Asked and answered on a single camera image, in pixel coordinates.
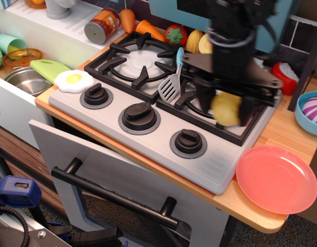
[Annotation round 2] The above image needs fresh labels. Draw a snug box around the red toy strawberry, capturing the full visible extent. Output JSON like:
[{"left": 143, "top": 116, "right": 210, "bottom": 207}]
[{"left": 164, "top": 24, "right": 188, "bottom": 46}]

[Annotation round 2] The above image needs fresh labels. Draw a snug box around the halved toy peach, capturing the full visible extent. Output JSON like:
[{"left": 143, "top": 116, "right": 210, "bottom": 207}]
[{"left": 198, "top": 33, "right": 213, "bottom": 54}]

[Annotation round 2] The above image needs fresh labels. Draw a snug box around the purple toy onion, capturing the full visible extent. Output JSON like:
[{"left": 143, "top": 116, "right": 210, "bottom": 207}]
[{"left": 302, "top": 96, "right": 317, "bottom": 124}]

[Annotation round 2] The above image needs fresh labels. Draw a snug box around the teal toy range hood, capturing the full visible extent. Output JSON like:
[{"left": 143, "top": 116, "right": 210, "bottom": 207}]
[{"left": 149, "top": 0, "right": 300, "bottom": 54}]

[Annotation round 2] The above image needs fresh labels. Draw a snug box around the grey spatula blue handle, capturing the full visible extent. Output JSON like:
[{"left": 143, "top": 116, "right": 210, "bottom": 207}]
[{"left": 158, "top": 47, "right": 184, "bottom": 103}]

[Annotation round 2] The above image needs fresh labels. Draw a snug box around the orange transparent pot lid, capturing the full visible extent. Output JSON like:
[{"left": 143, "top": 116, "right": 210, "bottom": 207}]
[{"left": 2, "top": 48, "right": 43, "bottom": 68}]

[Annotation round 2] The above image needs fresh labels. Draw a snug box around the black cable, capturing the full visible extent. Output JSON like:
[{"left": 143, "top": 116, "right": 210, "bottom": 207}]
[{"left": 0, "top": 205, "right": 30, "bottom": 247}]

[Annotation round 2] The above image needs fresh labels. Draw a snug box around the black middle stove knob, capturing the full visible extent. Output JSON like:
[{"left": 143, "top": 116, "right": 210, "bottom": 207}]
[{"left": 118, "top": 102, "right": 161, "bottom": 135}]

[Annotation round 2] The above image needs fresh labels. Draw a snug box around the red toy cheese wedge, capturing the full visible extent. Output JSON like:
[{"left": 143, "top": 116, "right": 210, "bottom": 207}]
[{"left": 271, "top": 62, "right": 299, "bottom": 95}]

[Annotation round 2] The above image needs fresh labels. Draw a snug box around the silver metal pot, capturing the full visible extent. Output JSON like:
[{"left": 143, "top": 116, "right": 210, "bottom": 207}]
[{"left": 4, "top": 66, "right": 52, "bottom": 97}]

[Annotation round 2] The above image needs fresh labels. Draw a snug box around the yellow toy corn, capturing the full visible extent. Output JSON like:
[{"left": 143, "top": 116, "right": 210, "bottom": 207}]
[{"left": 185, "top": 29, "right": 203, "bottom": 54}]

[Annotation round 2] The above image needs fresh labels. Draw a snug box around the toy bean can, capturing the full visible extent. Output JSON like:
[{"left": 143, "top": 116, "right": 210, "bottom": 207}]
[{"left": 84, "top": 8, "right": 120, "bottom": 45}]

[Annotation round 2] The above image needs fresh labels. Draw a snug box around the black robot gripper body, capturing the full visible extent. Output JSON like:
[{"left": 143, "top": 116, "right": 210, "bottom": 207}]
[{"left": 182, "top": 39, "right": 282, "bottom": 105}]

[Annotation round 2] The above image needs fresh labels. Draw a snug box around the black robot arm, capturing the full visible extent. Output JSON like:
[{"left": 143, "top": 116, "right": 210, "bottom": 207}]
[{"left": 182, "top": 1, "right": 283, "bottom": 126}]

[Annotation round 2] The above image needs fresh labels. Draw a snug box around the blue plastic bowl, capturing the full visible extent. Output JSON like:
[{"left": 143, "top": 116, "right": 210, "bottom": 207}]
[{"left": 295, "top": 91, "right": 317, "bottom": 136}]

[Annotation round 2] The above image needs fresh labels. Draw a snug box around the yellow toy potato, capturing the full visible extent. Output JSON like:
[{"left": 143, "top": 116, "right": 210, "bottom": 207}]
[{"left": 210, "top": 92, "right": 242, "bottom": 127}]

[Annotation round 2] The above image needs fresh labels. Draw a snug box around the mint green cup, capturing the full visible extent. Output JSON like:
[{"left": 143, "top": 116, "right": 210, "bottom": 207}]
[{"left": 0, "top": 33, "right": 27, "bottom": 54}]

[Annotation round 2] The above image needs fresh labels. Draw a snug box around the black right burner grate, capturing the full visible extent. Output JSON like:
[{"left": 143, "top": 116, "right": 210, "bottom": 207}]
[{"left": 156, "top": 63, "right": 281, "bottom": 146}]

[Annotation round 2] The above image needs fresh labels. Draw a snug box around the black oven door handle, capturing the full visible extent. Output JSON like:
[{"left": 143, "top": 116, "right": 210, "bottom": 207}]
[{"left": 51, "top": 158, "right": 179, "bottom": 230}]

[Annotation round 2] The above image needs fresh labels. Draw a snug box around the orange toy carrot upright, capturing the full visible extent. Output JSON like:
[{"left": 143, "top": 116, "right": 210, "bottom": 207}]
[{"left": 119, "top": 9, "right": 136, "bottom": 33}]

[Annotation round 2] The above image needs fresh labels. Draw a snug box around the pink plastic plate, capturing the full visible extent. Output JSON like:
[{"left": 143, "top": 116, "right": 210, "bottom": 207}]
[{"left": 236, "top": 146, "right": 317, "bottom": 215}]

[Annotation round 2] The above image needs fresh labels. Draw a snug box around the green cutting board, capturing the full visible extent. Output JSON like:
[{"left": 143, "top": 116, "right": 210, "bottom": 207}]
[{"left": 30, "top": 59, "right": 71, "bottom": 84}]

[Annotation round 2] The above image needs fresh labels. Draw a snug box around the grey toy stove top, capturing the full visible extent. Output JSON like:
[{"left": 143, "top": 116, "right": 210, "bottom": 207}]
[{"left": 48, "top": 32, "right": 284, "bottom": 195}]

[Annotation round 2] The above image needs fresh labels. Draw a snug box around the black burner grate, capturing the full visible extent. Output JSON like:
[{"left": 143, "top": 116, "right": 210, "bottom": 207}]
[
  {"left": 156, "top": 63, "right": 281, "bottom": 146},
  {"left": 85, "top": 32, "right": 181, "bottom": 109}
]

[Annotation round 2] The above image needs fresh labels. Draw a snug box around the white toy salt bottle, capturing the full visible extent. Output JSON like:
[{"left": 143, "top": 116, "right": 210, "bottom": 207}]
[{"left": 254, "top": 57, "right": 271, "bottom": 73}]

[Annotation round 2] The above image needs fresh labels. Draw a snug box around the black left burner grate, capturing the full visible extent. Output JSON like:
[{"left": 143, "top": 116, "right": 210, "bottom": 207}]
[{"left": 85, "top": 32, "right": 181, "bottom": 109}]

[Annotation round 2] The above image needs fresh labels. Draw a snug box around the orange toy carrot lying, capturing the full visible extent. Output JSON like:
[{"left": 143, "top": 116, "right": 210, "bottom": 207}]
[{"left": 136, "top": 20, "right": 165, "bottom": 42}]

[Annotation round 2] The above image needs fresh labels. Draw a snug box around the metal bracket with screw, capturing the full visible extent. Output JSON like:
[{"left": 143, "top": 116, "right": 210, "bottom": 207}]
[{"left": 27, "top": 228, "right": 70, "bottom": 247}]

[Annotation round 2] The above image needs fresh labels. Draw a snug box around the white toy fried egg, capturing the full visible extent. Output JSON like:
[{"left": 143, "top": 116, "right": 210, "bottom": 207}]
[{"left": 54, "top": 70, "right": 95, "bottom": 93}]

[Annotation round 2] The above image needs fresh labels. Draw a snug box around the grey toy faucet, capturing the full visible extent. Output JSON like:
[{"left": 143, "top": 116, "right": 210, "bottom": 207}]
[{"left": 45, "top": 0, "right": 78, "bottom": 20}]

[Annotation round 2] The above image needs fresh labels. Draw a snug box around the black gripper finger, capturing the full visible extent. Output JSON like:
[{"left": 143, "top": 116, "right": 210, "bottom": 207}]
[
  {"left": 194, "top": 78, "right": 216, "bottom": 113},
  {"left": 238, "top": 96, "right": 267, "bottom": 127}
]

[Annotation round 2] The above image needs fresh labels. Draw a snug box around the black right stove knob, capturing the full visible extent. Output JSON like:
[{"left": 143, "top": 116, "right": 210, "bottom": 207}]
[{"left": 169, "top": 129, "right": 207, "bottom": 159}]

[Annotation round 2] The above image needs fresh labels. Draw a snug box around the blue clamp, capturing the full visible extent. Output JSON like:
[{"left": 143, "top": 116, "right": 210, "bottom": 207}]
[{"left": 0, "top": 175, "right": 42, "bottom": 208}]

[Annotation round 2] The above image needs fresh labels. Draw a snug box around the grey oven door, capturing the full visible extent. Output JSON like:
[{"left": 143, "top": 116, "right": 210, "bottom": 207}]
[{"left": 29, "top": 120, "right": 228, "bottom": 246}]

